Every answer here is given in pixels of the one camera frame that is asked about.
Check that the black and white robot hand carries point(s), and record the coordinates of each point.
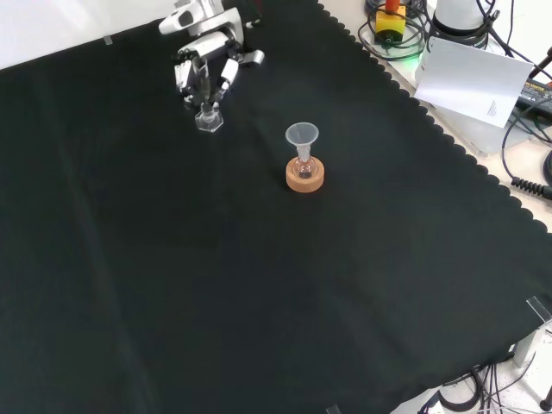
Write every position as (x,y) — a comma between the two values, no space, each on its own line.
(211,45)

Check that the clear glass graduated cylinder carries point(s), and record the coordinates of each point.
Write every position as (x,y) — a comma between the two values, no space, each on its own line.
(209,123)

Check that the clear plastic funnel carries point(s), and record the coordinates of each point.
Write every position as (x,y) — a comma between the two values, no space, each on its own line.
(302,133)

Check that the small round-bottom glass flask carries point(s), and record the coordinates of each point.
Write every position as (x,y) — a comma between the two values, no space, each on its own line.
(304,170)

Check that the yellow stop button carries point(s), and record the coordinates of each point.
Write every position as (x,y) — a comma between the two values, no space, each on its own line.
(390,23)

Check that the black bench cloth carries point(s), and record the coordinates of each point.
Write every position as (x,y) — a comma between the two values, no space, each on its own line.
(215,280)

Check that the pale board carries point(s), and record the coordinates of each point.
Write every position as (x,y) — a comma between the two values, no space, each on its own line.
(470,82)

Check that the pale grey block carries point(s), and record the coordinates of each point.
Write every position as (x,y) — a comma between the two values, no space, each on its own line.
(478,133)

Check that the black power adapter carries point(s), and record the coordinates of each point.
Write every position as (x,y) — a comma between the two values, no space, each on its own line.
(537,97)

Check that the grey metal bench leg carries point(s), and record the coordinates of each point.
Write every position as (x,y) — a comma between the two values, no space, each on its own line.
(528,345)

